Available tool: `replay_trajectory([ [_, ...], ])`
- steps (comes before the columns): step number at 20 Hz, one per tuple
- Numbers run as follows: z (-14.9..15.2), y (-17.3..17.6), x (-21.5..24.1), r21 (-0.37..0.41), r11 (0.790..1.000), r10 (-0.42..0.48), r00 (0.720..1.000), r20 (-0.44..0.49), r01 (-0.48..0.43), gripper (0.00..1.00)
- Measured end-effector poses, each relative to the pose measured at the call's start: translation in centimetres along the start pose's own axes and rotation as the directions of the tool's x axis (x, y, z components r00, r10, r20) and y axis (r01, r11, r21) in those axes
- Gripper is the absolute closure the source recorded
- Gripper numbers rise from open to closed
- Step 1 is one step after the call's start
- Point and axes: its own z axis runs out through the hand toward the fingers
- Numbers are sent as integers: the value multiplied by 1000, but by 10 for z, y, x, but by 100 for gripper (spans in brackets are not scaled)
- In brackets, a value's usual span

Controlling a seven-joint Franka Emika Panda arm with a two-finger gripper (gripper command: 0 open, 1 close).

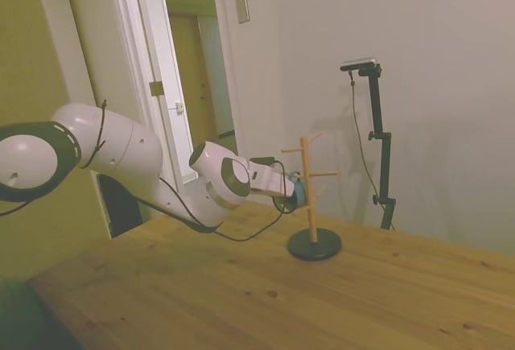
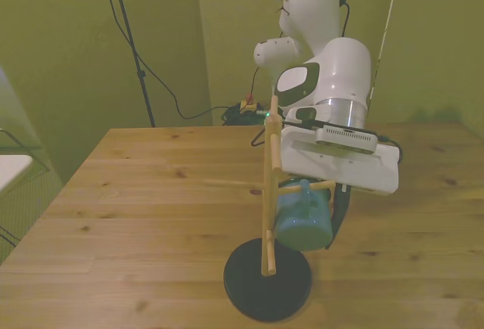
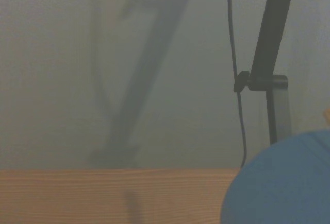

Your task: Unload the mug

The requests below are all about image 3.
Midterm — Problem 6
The blue enamel mug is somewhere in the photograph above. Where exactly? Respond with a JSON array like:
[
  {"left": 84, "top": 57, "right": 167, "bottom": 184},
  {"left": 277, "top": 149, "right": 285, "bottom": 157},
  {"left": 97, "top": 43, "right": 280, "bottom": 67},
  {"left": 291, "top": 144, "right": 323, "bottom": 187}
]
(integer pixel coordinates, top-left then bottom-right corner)
[{"left": 221, "top": 128, "right": 330, "bottom": 224}]

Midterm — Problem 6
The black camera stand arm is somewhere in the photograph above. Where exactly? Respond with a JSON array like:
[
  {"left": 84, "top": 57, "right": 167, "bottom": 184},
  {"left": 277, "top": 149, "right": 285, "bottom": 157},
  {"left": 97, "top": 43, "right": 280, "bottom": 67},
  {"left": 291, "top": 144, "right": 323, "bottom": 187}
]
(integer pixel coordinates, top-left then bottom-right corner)
[{"left": 233, "top": 0, "right": 296, "bottom": 145}]

